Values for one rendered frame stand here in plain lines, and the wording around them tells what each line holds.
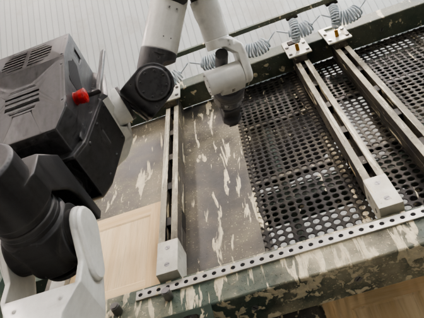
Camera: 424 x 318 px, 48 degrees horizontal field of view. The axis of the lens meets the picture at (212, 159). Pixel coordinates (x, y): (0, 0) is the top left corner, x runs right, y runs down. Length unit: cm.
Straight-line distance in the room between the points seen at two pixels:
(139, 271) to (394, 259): 69
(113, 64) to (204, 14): 409
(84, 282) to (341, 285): 62
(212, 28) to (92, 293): 70
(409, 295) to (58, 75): 104
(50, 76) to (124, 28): 449
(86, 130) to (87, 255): 27
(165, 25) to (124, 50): 418
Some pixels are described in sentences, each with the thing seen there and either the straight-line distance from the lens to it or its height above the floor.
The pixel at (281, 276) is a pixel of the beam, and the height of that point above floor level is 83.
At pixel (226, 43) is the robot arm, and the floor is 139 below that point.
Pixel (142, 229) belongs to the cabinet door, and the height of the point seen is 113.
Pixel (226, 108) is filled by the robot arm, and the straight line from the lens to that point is 133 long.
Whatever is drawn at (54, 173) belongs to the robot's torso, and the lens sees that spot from 91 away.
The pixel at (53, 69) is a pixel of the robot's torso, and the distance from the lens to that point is 106.
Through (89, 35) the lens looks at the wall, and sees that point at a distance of 562.
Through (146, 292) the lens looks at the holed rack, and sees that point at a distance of 129.
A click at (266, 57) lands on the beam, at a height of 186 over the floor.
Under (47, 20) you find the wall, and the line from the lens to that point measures 599.
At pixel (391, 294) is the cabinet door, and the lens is 140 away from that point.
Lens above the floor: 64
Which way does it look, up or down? 25 degrees up
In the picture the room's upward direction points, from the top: 15 degrees counter-clockwise
